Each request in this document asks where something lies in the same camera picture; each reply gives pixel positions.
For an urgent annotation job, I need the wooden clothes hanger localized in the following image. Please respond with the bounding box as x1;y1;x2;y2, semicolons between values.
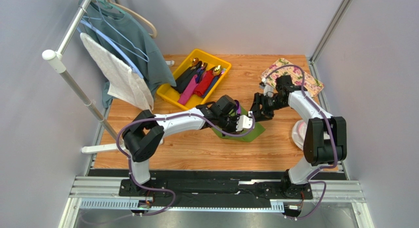
104;0;158;39

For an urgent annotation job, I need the red rolled napkin in bin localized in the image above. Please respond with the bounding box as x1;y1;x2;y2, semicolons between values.
193;66;219;97

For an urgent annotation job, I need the yellow plastic cutlery bin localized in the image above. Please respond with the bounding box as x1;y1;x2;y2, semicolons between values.
157;49;232;110

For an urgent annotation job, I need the black rolled napkin in bin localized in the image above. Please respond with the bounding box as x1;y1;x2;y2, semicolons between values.
172;61;203;94

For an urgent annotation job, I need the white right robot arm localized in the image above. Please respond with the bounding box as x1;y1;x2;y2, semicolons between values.
250;75;347;198

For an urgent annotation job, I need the pink rolled napkin in bin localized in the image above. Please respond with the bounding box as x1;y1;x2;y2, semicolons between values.
178;74;198;105

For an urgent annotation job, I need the grey-green t-shirt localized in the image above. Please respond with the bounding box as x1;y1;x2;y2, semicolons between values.
81;1;176;99

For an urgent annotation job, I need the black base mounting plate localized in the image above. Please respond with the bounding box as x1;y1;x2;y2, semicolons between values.
119;170;313;208

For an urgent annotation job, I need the dark purple spoon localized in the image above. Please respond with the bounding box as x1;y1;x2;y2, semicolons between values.
235;100;241;115

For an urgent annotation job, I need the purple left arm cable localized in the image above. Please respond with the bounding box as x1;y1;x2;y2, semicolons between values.
116;111;257;217

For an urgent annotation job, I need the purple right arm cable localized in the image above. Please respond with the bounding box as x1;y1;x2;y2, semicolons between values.
264;64;339;221

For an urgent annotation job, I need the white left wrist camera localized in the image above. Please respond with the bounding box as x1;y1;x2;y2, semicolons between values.
236;113;255;132

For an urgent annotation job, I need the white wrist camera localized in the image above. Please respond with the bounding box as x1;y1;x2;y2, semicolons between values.
236;113;255;132
259;82;274;97

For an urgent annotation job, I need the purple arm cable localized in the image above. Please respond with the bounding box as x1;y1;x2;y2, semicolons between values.
264;64;339;221
116;111;257;217

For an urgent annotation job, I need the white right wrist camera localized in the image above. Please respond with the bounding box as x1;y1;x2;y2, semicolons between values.
259;82;274;97

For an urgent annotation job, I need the floral patterned tray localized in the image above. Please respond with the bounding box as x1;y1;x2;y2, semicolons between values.
261;58;325;98

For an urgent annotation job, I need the white mesh food cover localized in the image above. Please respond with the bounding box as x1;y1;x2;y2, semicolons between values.
291;120;307;150

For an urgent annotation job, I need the green paper napkin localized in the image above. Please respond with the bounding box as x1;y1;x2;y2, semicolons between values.
211;107;265;143

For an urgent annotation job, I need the blue wire hanger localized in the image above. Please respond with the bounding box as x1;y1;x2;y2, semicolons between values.
78;2;150;79

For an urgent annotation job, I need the white towel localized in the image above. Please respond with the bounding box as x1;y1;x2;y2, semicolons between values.
80;32;154;110

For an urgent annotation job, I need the aluminium frame rail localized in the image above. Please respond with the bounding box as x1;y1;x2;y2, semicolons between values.
59;170;374;228

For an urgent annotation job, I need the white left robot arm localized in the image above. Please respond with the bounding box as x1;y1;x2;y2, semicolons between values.
116;95;254;191

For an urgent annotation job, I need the blue rolled napkin in bin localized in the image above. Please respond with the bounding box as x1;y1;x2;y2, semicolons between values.
202;68;226;98

